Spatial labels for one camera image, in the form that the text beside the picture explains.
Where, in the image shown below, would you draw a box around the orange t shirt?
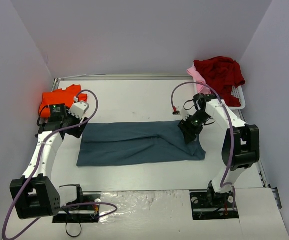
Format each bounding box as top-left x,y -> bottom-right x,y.
38,84 -> 82,118

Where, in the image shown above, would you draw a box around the blue-grey t shirt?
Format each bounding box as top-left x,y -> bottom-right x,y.
76,120 -> 206,167

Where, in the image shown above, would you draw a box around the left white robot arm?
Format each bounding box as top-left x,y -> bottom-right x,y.
10,101 -> 89,220

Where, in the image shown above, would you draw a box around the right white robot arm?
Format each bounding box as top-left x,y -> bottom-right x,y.
178,93 -> 260,207

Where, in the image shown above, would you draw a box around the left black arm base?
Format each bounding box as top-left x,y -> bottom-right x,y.
52,191 -> 101,224

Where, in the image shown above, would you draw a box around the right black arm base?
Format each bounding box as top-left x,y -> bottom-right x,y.
189,190 -> 239,221

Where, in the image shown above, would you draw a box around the pink t shirt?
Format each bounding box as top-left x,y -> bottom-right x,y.
186,65 -> 210,94

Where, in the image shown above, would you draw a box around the white plastic laundry basket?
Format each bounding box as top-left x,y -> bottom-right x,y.
228,86 -> 247,111

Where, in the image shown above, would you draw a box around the dark red t shirt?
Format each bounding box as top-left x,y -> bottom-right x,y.
194,56 -> 246,107

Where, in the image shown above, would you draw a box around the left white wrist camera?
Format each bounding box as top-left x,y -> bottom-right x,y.
68,96 -> 90,120

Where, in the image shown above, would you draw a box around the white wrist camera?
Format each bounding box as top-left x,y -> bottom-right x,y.
172,106 -> 191,122
68,96 -> 90,120

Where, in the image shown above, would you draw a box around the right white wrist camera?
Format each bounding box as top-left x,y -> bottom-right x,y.
172,106 -> 191,122

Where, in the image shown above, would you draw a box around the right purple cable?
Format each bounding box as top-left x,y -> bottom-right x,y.
171,82 -> 237,210

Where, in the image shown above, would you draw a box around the purple cable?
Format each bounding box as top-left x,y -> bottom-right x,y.
171,82 -> 237,210
1,89 -> 118,240

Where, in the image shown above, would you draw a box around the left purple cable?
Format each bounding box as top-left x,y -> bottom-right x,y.
1,89 -> 118,240

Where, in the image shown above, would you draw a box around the black loop cable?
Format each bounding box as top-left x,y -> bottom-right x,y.
65,214 -> 83,238

